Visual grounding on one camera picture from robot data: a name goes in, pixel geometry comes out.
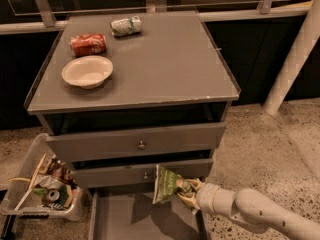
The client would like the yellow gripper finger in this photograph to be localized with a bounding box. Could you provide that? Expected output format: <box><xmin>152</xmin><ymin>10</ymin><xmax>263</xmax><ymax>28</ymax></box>
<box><xmin>187</xmin><ymin>178</ymin><xmax>204</xmax><ymax>192</ymax></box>
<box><xmin>177</xmin><ymin>192</ymin><xmax>200</xmax><ymax>214</ymax></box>

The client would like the clear plastic bin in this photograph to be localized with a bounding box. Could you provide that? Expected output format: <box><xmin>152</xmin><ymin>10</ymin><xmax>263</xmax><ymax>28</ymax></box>
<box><xmin>1</xmin><ymin>133</ymin><xmax>83</xmax><ymax>221</ymax></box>

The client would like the grey middle drawer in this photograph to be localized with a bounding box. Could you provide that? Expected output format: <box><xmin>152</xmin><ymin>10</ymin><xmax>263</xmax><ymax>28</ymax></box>
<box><xmin>72</xmin><ymin>158</ymin><xmax>213</xmax><ymax>188</ymax></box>

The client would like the white diagonal support pole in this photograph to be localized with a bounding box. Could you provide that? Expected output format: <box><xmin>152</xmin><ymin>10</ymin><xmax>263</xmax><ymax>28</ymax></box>
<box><xmin>262</xmin><ymin>0</ymin><xmax>320</xmax><ymax>115</ymax></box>

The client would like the grey open bottom drawer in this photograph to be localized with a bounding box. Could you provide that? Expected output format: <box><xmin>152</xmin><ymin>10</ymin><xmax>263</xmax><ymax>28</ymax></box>
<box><xmin>88</xmin><ymin>183</ymin><xmax>211</xmax><ymax>240</ymax></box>

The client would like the red soda can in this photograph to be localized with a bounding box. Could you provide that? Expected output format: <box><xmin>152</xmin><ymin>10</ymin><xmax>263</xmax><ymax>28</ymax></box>
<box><xmin>70</xmin><ymin>33</ymin><xmax>107</xmax><ymax>57</ymax></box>

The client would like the brown snack wrapper in bin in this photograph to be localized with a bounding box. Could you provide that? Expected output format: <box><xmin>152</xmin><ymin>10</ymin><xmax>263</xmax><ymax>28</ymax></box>
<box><xmin>39</xmin><ymin>156</ymin><xmax>77</xmax><ymax>188</ymax></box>

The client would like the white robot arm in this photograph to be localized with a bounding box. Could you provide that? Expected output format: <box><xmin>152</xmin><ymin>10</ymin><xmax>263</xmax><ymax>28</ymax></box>
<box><xmin>176</xmin><ymin>179</ymin><xmax>320</xmax><ymax>240</ymax></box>

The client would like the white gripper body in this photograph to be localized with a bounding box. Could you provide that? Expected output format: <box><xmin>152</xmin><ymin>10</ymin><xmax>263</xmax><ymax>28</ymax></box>
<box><xmin>196</xmin><ymin>183</ymin><xmax>220</xmax><ymax>215</ymax></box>

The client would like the grey drawer cabinet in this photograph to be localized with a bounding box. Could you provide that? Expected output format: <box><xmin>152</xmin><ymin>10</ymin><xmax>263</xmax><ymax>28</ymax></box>
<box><xmin>23</xmin><ymin>11</ymin><xmax>242</xmax><ymax>240</ymax></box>

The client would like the green white soda can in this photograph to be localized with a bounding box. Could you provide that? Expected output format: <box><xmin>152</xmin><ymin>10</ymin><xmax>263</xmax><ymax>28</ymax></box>
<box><xmin>110</xmin><ymin>16</ymin><xmax>142</xmax><ymax>38</ymax></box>

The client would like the metal railing with glass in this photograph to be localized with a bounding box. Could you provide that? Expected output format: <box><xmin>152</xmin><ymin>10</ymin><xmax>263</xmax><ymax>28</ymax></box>
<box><xmin>0</xmin><ymin>0</ymin><xmax>313</xmax><ymax>35</ymax></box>

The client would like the green jalapeno chip bag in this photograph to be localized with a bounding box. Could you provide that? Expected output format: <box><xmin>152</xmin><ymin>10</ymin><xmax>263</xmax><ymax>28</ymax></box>
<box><xmin>153</xmin><ymin>165</ymin><xmax>192</xmax><ymax>204</ymax></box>

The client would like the white paper bowl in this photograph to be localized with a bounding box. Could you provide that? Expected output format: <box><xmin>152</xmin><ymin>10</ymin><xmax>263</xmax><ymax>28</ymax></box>
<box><xmin>61</xmin><ymin>56</ymin><xmax>113</xmax><ymax>89</ymax></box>

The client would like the grey top drawer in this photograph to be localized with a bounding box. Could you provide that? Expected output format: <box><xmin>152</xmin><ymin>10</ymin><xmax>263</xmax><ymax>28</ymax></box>
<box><xmin>47</xmin><ymin>123</ymin><xmax>225</xmax><ymax>162</ymax></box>

